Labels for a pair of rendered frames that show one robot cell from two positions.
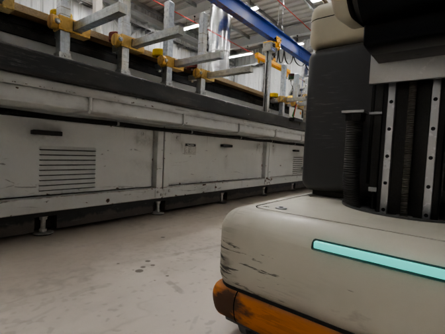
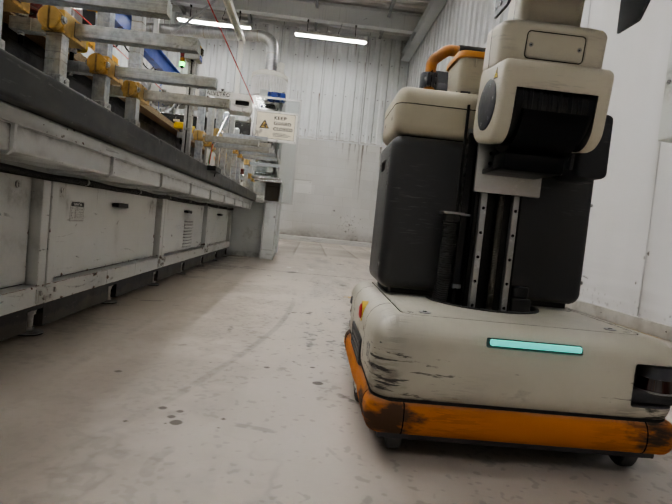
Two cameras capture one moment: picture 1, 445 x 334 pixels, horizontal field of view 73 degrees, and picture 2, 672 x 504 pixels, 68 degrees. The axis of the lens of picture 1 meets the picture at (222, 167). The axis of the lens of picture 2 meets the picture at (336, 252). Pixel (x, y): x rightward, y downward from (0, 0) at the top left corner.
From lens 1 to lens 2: 70 cm
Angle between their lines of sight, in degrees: 41
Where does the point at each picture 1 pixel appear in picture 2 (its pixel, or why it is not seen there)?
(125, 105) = (52, 139)
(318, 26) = (408, 111)
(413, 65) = (508, 182)
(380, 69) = (483, 180)
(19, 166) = not seen: outside the picture
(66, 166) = not seen: outside the picture
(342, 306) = (510, 388)
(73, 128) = not seen: outside the picture
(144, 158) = (17, 231)
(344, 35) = (434, 129)
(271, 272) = (447, 374)
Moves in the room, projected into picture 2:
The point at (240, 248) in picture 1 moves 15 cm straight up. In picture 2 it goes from (413, 357) to (421, 279)
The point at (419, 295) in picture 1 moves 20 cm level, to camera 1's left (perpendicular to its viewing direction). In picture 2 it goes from (562, 367) to (508, 380)
